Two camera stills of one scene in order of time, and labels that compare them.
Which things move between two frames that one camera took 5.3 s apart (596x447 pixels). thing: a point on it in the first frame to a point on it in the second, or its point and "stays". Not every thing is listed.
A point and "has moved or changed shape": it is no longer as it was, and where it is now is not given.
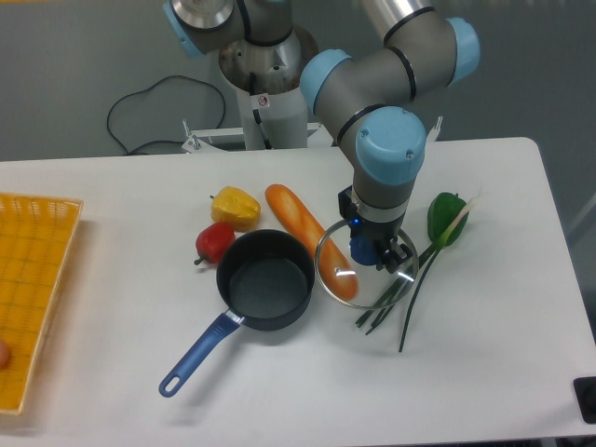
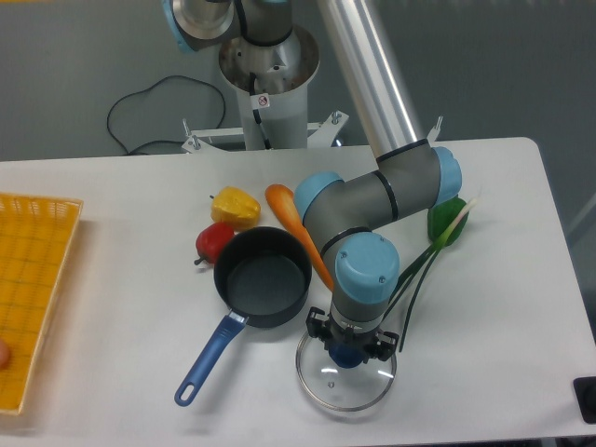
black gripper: (383, 231) to (326, 328)
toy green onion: (414, 277) stays
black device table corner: (585, 388) stays
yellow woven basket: (35, 237) stays
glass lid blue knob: (346, 266) has moved or changed shape
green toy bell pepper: (443, 209) stays
